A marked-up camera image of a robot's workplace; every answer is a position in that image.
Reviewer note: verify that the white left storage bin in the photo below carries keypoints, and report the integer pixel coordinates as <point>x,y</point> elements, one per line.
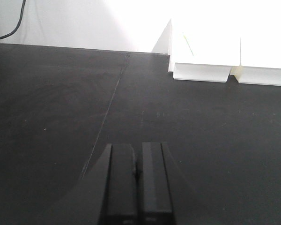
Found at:
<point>199,50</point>

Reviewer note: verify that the white storage bin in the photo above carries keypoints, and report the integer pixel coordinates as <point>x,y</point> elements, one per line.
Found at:
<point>260,61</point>
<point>199,50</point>

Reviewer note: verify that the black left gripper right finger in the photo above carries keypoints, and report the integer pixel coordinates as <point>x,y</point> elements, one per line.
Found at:
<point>155,201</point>

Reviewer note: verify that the white middle storage bin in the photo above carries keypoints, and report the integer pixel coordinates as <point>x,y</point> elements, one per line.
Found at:
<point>260,61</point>

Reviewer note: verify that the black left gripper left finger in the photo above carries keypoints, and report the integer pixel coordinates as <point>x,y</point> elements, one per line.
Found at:
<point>120,198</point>

